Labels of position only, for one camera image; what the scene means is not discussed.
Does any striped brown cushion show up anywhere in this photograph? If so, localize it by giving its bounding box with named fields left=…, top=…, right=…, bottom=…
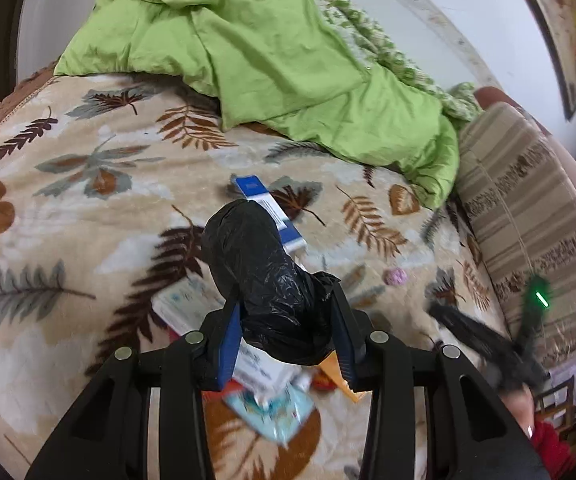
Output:
left=455, top=102, right=576, bottom=376

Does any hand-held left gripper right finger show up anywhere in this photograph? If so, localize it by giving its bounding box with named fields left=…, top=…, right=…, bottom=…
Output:
left=330, top=285, right=551, bottom=480

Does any framed wall picture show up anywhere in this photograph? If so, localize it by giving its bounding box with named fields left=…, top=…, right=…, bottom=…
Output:
left=504, top=0, right=576, bottom=121

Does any orange plastic piece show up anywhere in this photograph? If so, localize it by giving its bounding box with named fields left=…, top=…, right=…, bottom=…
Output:
left=318, top=352, right=366, bottom=404

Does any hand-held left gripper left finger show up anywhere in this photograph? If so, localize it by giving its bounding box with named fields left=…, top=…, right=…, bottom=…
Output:
left=25, top=302, right=244, bottom=480

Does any green quilt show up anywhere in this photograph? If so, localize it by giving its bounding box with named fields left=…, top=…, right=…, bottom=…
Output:
left=53, top=0, right=480, bottom=211

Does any leaf print blanket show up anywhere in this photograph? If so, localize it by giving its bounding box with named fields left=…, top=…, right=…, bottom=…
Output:
left=0, top=72, right=514, bottom=480

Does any person's right hand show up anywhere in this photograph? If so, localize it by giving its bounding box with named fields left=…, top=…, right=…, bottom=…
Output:
left=497, top=386, right=540, bottom=440

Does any white printed box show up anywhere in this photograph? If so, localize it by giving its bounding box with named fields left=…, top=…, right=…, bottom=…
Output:
left=230, top=344, right=295, bottom=406

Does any teal snack packet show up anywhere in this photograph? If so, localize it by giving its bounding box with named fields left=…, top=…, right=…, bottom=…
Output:
left=222, top=382, right=316, bottom=448

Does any blue and white carton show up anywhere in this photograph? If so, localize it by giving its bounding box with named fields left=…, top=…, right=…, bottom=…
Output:
left=233, top=175, right=307, bottom=262

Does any white medicine box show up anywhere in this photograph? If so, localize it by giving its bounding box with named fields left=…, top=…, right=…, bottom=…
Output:
left=152, top=274, right=229, bottom=336

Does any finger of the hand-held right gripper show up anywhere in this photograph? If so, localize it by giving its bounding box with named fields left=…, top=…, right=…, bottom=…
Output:
left=427, top=301, right=519, bottom=361

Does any wooden chair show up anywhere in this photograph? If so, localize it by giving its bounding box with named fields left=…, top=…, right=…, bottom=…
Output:
left=538, top=372, right=576, bottom=442

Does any black plastic bag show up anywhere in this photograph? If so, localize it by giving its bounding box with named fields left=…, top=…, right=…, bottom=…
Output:
left=202, top=199, right=341, bottom=367

